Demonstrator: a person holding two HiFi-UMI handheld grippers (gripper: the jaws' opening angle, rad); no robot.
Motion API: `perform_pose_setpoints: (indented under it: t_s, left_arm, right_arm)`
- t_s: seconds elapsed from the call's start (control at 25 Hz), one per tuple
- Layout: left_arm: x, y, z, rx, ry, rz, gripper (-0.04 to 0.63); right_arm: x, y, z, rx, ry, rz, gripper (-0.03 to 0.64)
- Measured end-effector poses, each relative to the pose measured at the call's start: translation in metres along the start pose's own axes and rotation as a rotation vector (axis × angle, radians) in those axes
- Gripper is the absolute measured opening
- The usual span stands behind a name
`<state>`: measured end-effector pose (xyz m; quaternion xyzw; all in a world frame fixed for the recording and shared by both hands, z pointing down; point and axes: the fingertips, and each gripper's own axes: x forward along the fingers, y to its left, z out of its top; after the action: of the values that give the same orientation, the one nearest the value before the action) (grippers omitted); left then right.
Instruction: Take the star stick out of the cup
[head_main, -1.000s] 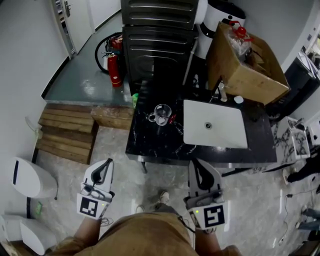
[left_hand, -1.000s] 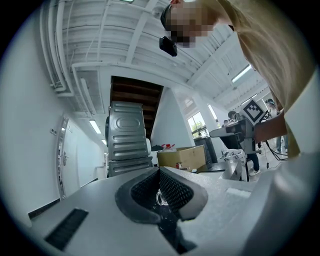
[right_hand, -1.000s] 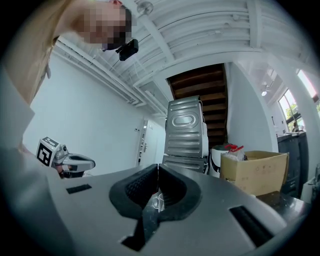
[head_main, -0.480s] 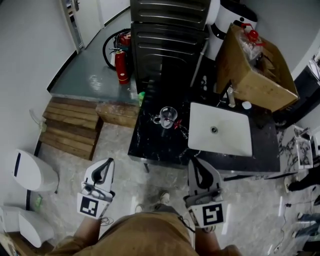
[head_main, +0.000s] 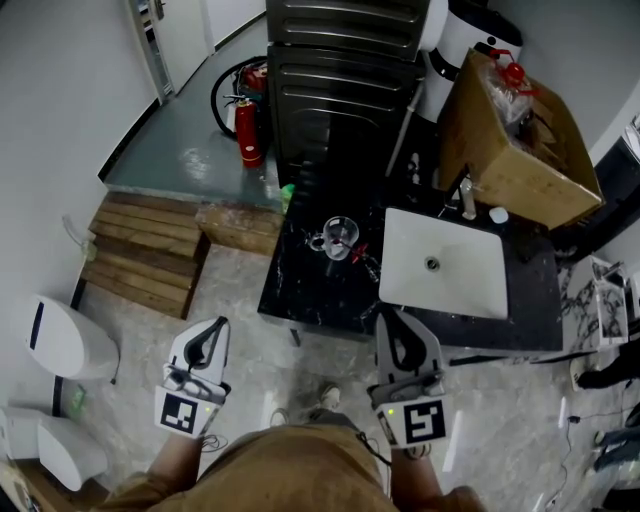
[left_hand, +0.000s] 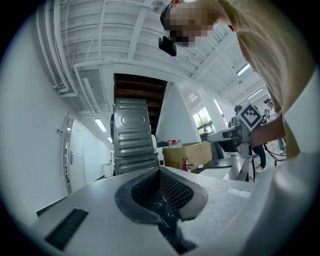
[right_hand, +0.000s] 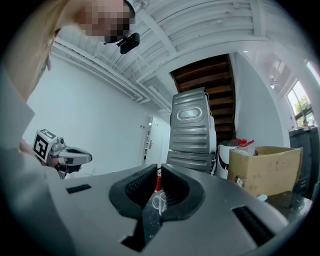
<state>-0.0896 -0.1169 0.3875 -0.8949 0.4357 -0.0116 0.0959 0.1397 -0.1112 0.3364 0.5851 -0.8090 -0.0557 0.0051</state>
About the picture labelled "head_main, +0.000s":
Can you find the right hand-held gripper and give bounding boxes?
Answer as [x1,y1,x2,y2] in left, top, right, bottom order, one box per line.
[367,310,448,460]

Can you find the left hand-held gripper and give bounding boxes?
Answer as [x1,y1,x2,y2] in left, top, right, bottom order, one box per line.
[153,315,232,440]

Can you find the red-handled spoon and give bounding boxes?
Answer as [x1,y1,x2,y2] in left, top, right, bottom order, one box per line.
[335,239,371,265]

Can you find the clear glass mug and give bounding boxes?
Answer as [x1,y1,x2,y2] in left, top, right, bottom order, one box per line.
[305,215,360,261]

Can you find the person's left forearm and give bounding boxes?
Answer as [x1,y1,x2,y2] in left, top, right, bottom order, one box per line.
[148,434,204,489]

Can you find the person's right forearm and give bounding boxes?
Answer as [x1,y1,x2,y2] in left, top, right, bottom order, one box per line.
[388,447,444,506]

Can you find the person's right shoe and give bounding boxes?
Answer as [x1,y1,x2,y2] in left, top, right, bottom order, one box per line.
[317,382,342,412]

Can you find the white sink basin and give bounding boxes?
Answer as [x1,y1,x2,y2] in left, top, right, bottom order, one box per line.
[378,207,510,320]

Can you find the black marble vanity table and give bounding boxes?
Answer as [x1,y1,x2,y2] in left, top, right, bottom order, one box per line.
[257,182,565,367]

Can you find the wooden steps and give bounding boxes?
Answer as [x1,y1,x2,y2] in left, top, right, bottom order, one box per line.
[81,192,211,320]

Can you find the white bin with black slot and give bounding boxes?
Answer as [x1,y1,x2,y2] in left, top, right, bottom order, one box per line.
[24,293,121,381]

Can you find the wooden block step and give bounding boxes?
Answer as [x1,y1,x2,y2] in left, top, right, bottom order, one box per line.
[194,202,286,257]

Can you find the person's brown clothing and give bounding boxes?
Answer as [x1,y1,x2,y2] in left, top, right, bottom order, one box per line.
[87,407,489,512]

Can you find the metal faucet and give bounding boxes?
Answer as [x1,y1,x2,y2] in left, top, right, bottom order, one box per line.
[444,177,479,221]

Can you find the clear plastic tube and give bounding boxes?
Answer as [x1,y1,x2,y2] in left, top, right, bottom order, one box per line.
[61,214,99,261]

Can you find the white marble cabinet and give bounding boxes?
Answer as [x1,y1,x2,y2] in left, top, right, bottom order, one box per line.
[557,254,631,351]

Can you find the large cardboard box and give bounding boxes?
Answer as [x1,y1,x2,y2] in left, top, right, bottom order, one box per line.
[437,47,605,231]

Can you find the white pipe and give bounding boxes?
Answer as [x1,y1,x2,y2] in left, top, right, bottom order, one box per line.
[384,82,426,177]

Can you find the black ribbed cabinet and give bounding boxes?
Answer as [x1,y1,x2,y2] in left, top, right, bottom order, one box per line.
[264,0,432,62]
[266,42,427,201]

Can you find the clear plastic bag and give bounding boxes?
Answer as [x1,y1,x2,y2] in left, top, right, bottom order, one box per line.
[479,64,534,126]

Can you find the white door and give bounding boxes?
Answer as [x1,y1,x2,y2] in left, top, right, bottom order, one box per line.
[127,0,211,104]

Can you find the white cylindrical appliance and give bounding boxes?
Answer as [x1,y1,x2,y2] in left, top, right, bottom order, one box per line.
[417,0,524,124]

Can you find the black floor cable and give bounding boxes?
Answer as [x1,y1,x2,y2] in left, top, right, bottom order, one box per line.
[544,414,581,506]

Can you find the red jug cap handle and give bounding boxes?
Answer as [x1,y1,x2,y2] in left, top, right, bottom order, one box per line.
[487,47,541,99]

